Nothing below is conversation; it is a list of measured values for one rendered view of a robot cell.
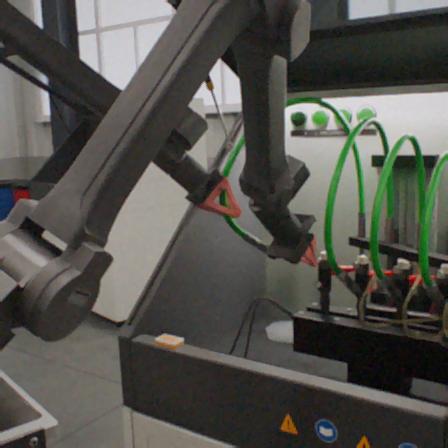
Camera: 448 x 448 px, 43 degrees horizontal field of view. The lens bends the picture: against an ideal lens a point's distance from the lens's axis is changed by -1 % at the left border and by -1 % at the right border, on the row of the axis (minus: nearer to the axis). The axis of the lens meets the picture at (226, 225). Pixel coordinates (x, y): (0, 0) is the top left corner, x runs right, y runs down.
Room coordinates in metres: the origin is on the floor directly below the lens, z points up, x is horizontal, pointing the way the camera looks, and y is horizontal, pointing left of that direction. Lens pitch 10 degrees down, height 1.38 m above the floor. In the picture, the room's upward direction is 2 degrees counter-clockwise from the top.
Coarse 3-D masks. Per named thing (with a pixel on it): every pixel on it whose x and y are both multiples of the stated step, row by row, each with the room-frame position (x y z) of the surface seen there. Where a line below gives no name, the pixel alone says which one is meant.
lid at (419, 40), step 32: (320, 0) 1.21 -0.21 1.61; (352, 0) 1.18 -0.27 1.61; (384, 0) 1.16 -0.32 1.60; (416, 0) 1.13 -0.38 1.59; (320, 32) 1.29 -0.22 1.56; (352, 32) 1.25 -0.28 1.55; (384, 32) 1.22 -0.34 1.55; (416, 32) 1.19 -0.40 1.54; (288, 64) 1.42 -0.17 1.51; (320, 64) 1.39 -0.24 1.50; (352, 64) 1.35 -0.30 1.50; (384, 64) 1.32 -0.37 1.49; (416, 64) 1.28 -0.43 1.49
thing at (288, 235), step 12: (288, 216) 1.02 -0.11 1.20; (300, 216) 1.08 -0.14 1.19; (312, 216) 1.06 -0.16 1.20; (276, 228) 1.01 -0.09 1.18; (288, 228) 1.02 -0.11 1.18; (300, 228) 1.04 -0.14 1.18; (276, 240) 1.04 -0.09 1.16; (288, 240) 1.03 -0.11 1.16; (300, 240) 1.03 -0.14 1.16; (276, 252) 1.04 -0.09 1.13; (288, 252) 1.02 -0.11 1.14
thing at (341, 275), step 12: (372, 120) 1.11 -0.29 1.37; (384, 132) 1.17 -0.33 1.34; (348, 144) 1.03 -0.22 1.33; (384, 144) 1.18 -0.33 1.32; (384, 156) 1.20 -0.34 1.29; (336, 168) 0.99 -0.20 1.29; (336, 180) 0.98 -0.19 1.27; (336, 192) 0.98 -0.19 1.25; (324, 228) 0.96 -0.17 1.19; (324, 240) 0.96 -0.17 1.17; (336, 264) 0.98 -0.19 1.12; (336, 276) 1.00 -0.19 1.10; (348, 276) 1.02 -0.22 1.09; (348, 288) 1.04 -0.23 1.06
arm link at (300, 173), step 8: (288, 160) 1.03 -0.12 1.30; (296, 160) 1.03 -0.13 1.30; (296, 168) 1.02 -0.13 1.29; (304, 168) 1.04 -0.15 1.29; (296, 176) 1.03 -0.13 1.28; (304, 176) 1.04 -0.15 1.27; (296, 184) 1.03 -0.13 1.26; (288, 192) 0.95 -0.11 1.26; (296, 192) 1.03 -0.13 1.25; (256, 200) 0.99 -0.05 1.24; (280, 200) 0.94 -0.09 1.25; (288, 200) 0.97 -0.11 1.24; (280, 208) 0.95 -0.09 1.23
